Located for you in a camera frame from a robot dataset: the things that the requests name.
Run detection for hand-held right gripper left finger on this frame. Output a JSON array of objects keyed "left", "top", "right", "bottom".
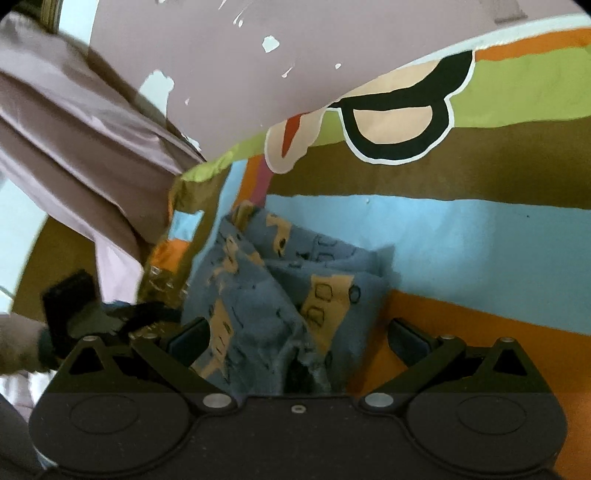
[{"left": 58, "top": 318, "right": 238, "bottom": 412}]

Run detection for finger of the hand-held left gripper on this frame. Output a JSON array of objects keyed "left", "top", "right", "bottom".
[{"left": 108, "top": 300, "right": 186, "bottom": 341}]

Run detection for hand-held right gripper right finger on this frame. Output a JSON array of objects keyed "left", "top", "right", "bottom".
[{"left": 359, "top": 318, "right": 539, "bottom": 411}]

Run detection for blue printed pants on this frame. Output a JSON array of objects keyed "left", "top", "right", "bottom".
[{"left": 182, "top": 200, "right": 396, "bottom": 398}]

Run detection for person's left forearm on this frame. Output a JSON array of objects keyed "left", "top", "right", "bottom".
[{"left": 0, "top": 314, "right": 58, "bottom": 376}]

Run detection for colourful printed blanket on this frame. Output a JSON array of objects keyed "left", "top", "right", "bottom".
[{"left": 136, "top": 16, "right": 591, "bottom": 480}]

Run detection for mauve curtain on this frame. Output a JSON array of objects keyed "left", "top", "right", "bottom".
[{"left": 0, "top": 9, "right": 208, "bottom": 306}]

